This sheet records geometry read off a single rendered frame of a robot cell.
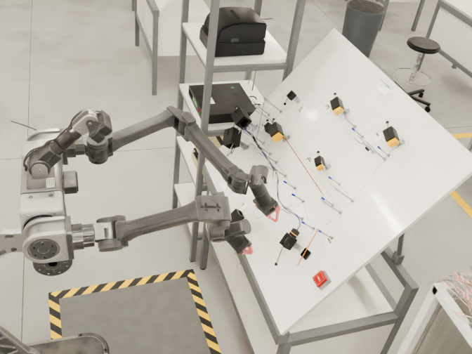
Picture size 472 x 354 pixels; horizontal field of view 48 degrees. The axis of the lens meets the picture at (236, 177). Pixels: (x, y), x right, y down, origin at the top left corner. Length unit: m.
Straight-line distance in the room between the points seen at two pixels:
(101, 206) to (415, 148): 2.52
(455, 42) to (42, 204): 5.35
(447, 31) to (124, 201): 4.15
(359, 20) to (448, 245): 3.16
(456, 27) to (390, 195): 4.45
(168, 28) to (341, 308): 3.41
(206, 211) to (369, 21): 5.21
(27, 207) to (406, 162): 1.40
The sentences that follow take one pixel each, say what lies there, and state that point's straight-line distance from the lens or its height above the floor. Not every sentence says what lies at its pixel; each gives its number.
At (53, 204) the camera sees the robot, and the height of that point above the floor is 1.53.
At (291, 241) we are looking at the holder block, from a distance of 2.24.
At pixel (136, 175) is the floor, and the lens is 4.31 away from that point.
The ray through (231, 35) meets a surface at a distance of 2.80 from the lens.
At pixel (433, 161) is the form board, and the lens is 2.13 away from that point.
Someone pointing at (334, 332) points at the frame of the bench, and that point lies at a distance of 2.42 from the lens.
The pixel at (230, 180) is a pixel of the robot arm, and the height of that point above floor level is 1.40.
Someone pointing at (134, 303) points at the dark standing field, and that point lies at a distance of 3.40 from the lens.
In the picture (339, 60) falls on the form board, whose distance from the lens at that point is 2.70.
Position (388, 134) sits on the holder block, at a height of 1.60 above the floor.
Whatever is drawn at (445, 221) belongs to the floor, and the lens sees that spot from 4.56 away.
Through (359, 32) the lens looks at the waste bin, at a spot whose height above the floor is 0.37.
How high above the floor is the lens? 2.67
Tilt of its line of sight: 38 degrees down
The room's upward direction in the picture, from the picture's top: 8 degrees clockwise
